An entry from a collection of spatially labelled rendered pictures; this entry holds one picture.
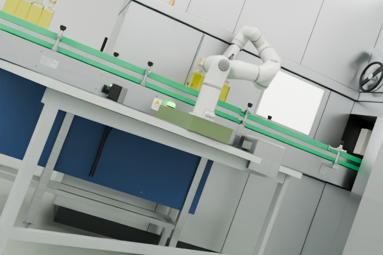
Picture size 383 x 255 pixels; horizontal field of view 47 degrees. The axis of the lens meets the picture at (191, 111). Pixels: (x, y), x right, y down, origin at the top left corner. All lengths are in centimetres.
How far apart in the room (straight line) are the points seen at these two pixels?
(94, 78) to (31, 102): 32
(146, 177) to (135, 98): 42
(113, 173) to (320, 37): 160
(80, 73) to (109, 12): 339
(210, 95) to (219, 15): 81
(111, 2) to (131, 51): 307
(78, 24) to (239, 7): 308
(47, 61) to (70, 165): 52
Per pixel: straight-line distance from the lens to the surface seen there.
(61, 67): 225
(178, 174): 240
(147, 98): 229
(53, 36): 228
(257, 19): 285
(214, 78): 207
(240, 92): 274
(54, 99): 164
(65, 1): 559
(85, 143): 229
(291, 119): 291
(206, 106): 206
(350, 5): 320
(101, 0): 562
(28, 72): 179
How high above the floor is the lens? 74
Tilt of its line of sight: 3 degrees up
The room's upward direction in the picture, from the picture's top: 21 degrees clockwise
